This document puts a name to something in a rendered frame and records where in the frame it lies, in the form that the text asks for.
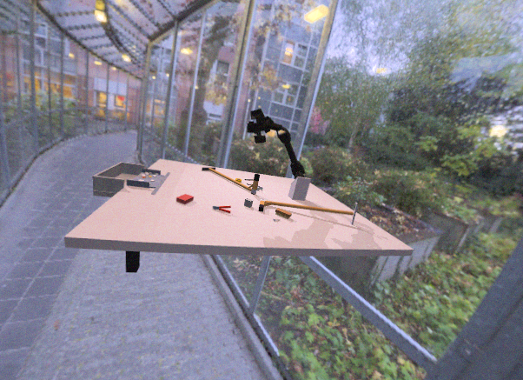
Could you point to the red square tile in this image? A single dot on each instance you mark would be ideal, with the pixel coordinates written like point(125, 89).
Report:
point(184, 199)

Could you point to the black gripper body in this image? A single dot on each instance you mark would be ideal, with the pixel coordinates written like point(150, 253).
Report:
point(259, 126)

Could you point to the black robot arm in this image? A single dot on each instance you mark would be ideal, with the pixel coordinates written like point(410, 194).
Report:
point(285, 138)

